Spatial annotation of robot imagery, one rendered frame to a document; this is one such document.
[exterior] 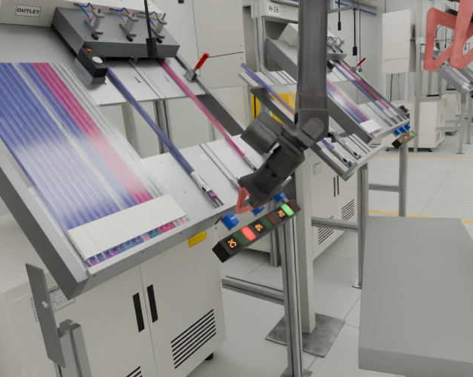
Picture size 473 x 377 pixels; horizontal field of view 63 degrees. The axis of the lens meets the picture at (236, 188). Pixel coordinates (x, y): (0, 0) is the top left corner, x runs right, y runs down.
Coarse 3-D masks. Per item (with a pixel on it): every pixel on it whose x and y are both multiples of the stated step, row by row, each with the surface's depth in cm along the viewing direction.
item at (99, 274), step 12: (228, 204) 89; (204, 216) 82; (216, 216) 87; (180, 228) 77; (192, 228) 81; (204, 228) 88; (156, 240) 72; (168, 240) 76; (180, 240) 82; (132, 252) 67; (144, 252) 71; (156, 252) 77; (96, 264) 62; (108, 264) 63; (120, 264) 67; (132, 264) 72; (96, 276) 63; (108, 276) 68; (84, 288) 64
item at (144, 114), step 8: (112, 72) 101; (112, 80) 100; (120, 88) 99; (128, 96) 98; (136, 104) 97; (144, 112) 97; (152, 120) 96; (152, 128) 96; (160, 136) 95; (168, 144) 94; (176, 152) 93; (184, 160) 93; (192, 168) 92; (208, 192) 90
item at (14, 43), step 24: (0, 24) 91; (0, 48) 86; (24, 48) 90; (48, 48) 95; (120, 72) 105; (144, 72) 110; (96, 96) 93; (120, 96) 98; (144, 96) 103; (168, 96) 109
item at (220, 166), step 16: (208, 144) 104; (224, 144) 108; (240, 144) 113; (144, 160) 87; (160, 160) 90; (176, 160) 93; (192, 160) 96; (208, 160) 100; (224, 160) 104; (240, 160) 108; (256, 160) 112; (160, 176) 87; (176, 176) 90; (208, 176) 96; (224, 176) 99; (240, 176) 103; (32, 192) 67; (176, 192) 86; (192, 192) 89; (224, 192) 95; (48, 208) 67; (192, 208) 85; (208, 208) 88; (64, 240) 65; (80, 256) 64
